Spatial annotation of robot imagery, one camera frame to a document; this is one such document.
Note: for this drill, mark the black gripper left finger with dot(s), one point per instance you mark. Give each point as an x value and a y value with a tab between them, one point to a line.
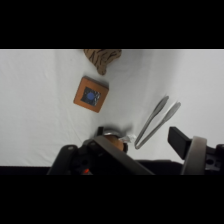
110	156

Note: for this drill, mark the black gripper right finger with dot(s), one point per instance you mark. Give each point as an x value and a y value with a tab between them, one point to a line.
195	156

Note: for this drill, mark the wooden block with blue centre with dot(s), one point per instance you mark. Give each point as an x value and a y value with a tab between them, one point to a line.
90	94

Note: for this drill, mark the brown plush with red hat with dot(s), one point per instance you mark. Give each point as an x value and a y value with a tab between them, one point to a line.
117	142

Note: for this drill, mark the metal strainer pan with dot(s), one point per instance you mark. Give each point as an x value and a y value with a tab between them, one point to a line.
110	131

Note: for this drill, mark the metal tongs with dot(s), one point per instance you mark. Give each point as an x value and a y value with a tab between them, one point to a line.
156	120

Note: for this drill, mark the tiger-striped plush toy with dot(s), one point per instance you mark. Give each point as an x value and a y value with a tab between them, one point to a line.
102	59

